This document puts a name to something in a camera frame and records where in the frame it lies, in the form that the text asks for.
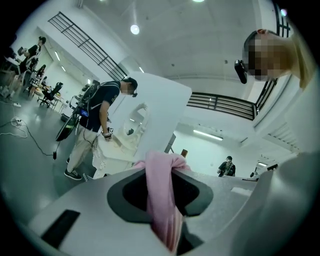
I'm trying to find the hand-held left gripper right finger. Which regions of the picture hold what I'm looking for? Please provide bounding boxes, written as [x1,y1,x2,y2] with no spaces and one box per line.
[172,170,215,217]

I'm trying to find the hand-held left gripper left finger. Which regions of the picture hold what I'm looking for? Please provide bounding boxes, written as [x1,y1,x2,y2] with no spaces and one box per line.
[106,172,153,224]

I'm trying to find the pink clothes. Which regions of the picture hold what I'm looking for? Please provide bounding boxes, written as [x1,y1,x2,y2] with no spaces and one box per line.
[134,149,193,253]

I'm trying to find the black office chair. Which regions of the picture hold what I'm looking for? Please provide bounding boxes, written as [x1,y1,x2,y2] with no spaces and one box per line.
[37,81,63,108]

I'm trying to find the white dressing table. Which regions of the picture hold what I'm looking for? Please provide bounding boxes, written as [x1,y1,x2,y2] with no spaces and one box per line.
[92,101,151,180]

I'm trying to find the tube ceiling light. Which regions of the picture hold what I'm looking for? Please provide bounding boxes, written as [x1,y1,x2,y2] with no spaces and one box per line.
[192,129,224,141]

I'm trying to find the black barred railing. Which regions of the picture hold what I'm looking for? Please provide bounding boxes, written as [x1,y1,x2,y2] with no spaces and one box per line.
[186,2,292,122]

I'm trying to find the white partition panel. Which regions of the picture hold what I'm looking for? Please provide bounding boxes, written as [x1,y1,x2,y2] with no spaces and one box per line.
[109,71,193,161]

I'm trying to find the black mezzanine railing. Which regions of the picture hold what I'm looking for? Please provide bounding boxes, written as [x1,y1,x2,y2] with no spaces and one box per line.
[48,11,129,81]

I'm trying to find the person's beige shirt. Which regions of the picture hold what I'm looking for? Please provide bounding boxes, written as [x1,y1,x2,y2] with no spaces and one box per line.
[287,32,318,91]

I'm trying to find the black cable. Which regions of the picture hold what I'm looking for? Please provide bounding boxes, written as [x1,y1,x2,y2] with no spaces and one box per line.
[21,121,60,161]

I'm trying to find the white cable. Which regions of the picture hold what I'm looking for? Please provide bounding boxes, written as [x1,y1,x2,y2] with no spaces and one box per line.
[0,122,28,139]

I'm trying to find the black head camera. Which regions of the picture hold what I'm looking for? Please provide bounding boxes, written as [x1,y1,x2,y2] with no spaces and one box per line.
[233,59,248,85]

